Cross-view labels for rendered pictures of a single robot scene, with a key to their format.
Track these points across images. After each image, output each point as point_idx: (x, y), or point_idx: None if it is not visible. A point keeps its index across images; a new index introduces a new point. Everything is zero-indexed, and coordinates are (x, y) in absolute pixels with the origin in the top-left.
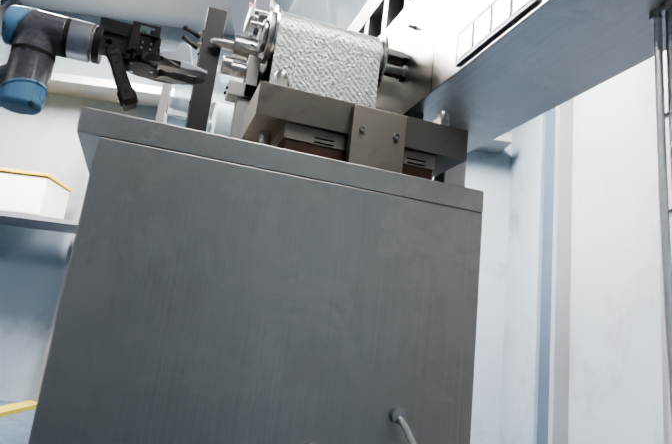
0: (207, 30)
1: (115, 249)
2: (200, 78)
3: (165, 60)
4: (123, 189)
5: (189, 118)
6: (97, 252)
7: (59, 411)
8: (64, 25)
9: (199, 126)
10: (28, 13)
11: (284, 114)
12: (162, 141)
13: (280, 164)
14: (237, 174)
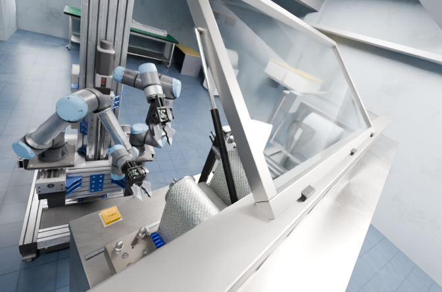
0: (215, 138)
1: (72, 262)
2: (149, 195)
3: (128, 191)
4: (72, 250)
5: (201, 173)
6: (71, 258)
7: (70, 280)
8: (116, 161)
9: (203, 178)
10: (112, 152)
11: (108, 264)
12: (75, 247)
13: (88, 287)
14: (83, 275)
